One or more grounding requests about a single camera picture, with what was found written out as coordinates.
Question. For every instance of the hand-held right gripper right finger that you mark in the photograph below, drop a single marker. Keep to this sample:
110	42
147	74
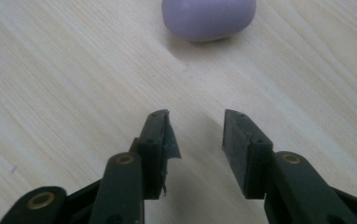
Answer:
243	158

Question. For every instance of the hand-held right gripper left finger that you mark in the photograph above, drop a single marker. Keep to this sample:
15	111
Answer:
153	155

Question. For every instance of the purple rounded soap bar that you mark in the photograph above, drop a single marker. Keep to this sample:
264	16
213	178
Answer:
208	18

